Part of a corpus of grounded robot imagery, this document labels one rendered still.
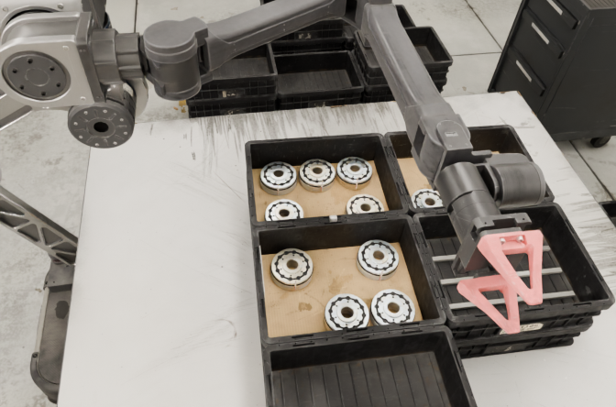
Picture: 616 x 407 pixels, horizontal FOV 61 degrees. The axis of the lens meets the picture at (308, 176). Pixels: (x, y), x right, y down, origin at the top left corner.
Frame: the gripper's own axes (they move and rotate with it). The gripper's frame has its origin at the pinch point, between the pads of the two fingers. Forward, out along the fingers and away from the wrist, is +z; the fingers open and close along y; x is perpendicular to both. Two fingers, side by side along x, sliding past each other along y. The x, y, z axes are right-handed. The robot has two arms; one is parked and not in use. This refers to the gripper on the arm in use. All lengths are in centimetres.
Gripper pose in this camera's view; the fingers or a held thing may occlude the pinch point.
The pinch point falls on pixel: (521, 312)
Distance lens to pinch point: 61.1
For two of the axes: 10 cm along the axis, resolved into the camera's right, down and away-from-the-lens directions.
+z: 1.6, 7.3, -6.6
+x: -9.8, 0.8, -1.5
